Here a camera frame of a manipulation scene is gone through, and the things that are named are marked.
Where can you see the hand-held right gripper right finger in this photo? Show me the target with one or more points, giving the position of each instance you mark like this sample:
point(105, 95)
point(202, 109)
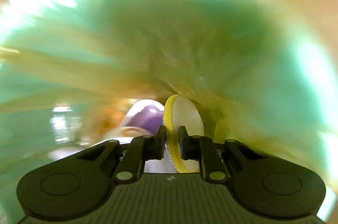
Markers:
point(182, 140)

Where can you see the round yellow-rimmed scouring pad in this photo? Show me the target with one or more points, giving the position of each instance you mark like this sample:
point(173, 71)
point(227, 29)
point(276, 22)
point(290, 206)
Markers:
point(188, 113)

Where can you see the orange blurred item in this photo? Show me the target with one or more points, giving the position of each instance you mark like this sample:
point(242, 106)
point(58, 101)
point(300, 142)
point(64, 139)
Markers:
point(111, 118)

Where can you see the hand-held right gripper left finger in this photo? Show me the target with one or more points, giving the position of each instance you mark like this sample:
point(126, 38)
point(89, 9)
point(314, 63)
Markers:
point(161, 140)

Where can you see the purple white object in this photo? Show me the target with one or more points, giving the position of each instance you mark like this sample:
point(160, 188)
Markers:
point(148, 115)

